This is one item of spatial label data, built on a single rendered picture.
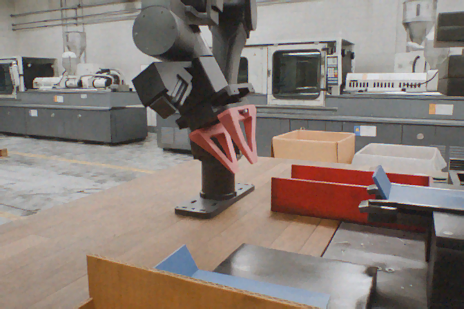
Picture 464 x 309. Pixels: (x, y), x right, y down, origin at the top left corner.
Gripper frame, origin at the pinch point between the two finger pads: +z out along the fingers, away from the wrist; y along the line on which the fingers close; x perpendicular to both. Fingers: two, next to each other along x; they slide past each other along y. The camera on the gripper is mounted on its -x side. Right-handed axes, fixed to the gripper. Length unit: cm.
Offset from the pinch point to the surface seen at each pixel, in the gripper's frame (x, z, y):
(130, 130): 461, -169, -500
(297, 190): 13.4, 7.6, -1.6
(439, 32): -1.4, -2.3, 27.5
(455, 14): -1.2, -3.0, 29.3
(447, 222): -3.9, 14.3, 20.7
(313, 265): -6.4, 13.8, 6.7
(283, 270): -9.2, 12.6, 4.8
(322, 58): 438, -88, -113
